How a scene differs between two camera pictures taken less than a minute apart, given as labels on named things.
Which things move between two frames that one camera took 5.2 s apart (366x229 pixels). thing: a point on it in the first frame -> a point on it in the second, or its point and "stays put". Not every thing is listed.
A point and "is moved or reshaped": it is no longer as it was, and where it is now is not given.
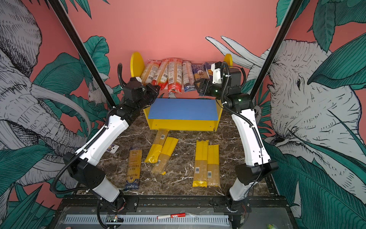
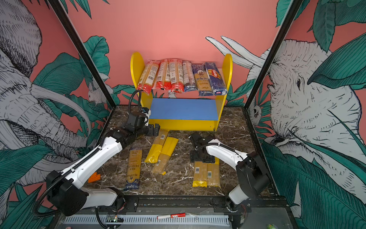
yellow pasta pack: (201, 164) stays put
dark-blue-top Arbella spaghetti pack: (200, 71) stays put
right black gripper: (206, 84) -> (193, 156)
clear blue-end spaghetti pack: (188, 81) stays put
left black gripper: (150, 89) -> (151, 133)
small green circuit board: (115, 218) stays put
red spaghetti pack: (161, 76) is moved or reshaped
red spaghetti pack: (150, 72) stays put
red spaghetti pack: (175, 75) stays put
